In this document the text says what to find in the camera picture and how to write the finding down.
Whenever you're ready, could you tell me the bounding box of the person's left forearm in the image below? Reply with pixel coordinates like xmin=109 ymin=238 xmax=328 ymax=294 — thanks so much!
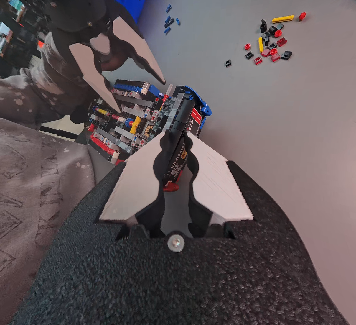
xmin=0 ymin=31 xmax=95 ymax=125

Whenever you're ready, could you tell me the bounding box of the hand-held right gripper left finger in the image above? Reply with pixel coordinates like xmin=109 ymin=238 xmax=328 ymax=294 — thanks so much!
xmin=99 ymin=131 xmax=167 ymax=238

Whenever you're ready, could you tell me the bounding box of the grey desk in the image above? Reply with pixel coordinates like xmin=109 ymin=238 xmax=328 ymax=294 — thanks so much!
xmin=75 ymin=0 xmax=356 ymax=325

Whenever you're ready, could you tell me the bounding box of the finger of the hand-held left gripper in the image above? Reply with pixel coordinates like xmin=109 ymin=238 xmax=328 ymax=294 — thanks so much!
xmin=68 ymin=42 xmax=122 ymax=114
xmin=112 ymin=16 xmax=167 ymax=86

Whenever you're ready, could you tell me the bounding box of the person's grey sweatshirt torso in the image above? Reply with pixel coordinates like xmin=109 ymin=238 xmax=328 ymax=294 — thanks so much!
xmin=0 ymin=118 xmax=96 ymax=325

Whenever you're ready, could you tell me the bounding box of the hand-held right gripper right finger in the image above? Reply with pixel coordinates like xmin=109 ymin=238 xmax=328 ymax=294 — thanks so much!
xmin=185 ymin=132 xmax=255 ymax=238

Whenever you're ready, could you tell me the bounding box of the pile of small brick pieces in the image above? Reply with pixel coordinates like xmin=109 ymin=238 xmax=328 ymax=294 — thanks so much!
xmin=224 ymin=11 xmax=307 ymax=67

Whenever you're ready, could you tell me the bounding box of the person's left hand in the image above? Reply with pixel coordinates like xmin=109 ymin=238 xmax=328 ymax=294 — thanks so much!
xmin=95 ymin=52 xmax=132 ymax=73

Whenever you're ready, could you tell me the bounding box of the toy brick race car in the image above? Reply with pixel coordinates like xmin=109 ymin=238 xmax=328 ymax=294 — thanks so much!
xmin=88 ymin=79 xmax=212 ymax=193

